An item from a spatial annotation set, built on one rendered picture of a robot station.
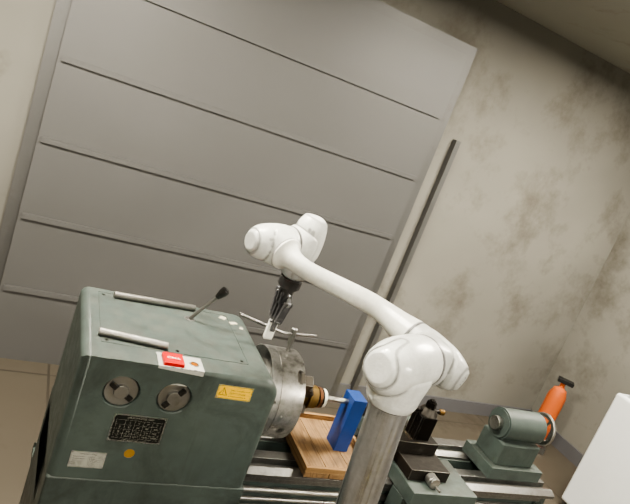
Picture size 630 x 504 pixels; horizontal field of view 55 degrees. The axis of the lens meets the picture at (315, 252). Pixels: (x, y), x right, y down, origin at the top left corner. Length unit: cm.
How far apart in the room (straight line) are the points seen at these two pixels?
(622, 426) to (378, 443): 335
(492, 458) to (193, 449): 141
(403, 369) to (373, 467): 28
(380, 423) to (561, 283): 429
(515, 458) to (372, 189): 210
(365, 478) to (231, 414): 52
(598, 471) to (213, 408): 345
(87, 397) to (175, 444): 31
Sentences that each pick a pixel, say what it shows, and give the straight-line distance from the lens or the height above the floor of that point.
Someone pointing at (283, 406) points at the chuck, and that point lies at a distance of 208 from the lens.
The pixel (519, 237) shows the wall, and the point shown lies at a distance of 516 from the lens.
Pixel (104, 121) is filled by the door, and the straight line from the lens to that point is 367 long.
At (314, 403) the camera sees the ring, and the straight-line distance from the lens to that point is 226.
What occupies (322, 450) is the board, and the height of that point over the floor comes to 89.
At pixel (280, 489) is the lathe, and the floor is 79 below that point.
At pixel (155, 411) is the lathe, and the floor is 111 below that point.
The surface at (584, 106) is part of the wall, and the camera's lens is 521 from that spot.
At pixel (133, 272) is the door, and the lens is 394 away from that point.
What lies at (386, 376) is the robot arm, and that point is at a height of 156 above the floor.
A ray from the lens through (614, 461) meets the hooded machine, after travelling 478.
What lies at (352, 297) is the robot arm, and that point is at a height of 161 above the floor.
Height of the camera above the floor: 208
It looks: 13 degrees down
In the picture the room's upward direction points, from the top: 21 degrees clockwise
